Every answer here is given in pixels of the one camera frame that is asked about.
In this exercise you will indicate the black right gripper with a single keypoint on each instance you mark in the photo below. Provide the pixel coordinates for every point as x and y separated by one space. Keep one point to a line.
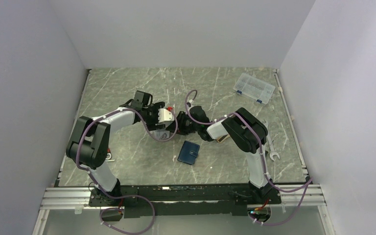
181 118

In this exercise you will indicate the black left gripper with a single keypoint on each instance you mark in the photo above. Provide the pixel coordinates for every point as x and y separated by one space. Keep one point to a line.
152 126

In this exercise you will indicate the blue leather card holder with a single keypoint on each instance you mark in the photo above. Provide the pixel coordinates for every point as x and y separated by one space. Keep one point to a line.
188 153

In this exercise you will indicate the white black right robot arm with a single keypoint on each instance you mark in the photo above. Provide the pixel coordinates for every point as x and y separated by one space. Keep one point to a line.
248 133

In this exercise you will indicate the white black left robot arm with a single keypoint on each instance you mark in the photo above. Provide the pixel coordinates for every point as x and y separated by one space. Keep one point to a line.
89 142

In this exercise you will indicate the red utility knife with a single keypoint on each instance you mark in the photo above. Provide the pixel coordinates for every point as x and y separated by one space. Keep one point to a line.
109 156

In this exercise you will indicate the clear plastic organizer box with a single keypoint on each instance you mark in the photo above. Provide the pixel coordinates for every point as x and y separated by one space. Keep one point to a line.
253 88

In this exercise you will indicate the silver open-end wrench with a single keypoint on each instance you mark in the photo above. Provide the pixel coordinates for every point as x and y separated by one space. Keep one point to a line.
273 154

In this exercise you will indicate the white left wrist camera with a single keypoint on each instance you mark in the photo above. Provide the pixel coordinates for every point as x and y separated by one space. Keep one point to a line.
165 116

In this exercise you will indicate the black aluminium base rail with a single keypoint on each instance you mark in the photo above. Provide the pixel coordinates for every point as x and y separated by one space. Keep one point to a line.
234 199

